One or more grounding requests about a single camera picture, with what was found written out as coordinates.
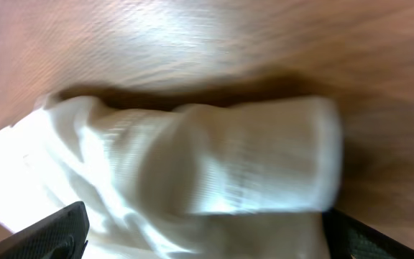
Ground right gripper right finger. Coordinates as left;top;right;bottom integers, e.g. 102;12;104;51
322;209;414;259

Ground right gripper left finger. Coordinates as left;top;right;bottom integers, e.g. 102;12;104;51
0;201;90;259

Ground white polo shirt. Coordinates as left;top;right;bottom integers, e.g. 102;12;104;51
0;96;342;259

